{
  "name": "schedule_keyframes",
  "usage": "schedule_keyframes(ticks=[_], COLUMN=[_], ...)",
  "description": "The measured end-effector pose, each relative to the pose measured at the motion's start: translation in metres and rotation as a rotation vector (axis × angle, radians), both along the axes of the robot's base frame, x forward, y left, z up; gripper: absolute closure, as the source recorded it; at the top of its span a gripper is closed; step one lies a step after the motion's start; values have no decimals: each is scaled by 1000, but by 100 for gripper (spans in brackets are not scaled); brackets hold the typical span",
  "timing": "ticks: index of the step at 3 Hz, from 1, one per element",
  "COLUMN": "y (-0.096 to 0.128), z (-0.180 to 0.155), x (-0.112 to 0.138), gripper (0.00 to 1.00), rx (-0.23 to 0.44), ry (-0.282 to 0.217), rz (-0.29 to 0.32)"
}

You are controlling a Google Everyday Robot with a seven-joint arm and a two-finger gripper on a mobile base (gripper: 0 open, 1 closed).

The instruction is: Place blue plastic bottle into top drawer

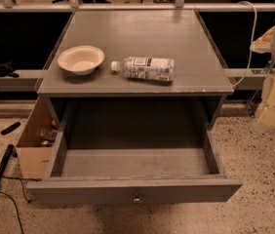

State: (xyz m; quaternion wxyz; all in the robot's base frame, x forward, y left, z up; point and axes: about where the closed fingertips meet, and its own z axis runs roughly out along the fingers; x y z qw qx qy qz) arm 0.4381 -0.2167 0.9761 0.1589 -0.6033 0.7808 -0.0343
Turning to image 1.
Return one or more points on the clear plastic water bottle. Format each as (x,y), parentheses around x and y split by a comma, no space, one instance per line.
(155,69)

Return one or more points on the grey open top drawer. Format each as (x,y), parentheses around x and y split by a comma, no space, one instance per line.
(107,151)

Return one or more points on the silver drawer knob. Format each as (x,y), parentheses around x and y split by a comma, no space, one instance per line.
(136,199)

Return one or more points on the grey wooden cabinet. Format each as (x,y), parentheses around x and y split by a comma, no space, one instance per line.
(170,34)

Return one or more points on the brown cardboard box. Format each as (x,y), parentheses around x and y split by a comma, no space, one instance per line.
(34,147)

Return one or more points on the black marker on floor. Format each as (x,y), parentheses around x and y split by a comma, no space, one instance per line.
(10,129)

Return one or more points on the metal railing frame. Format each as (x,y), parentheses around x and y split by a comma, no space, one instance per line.
(127,4)

